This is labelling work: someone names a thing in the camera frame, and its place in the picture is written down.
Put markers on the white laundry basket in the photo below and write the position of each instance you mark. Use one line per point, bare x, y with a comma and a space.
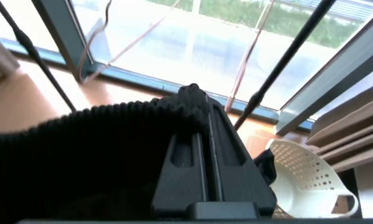
298, 193

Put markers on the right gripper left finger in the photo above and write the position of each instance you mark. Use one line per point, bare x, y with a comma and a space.
173, 186

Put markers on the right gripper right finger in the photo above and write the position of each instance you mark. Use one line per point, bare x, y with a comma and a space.
245, 189

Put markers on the window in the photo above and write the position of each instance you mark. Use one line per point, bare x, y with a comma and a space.
64, 37

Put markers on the black shorts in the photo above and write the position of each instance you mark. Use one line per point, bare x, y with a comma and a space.
80, 155

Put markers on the black clothes rack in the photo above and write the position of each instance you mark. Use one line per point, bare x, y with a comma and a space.
286, 59

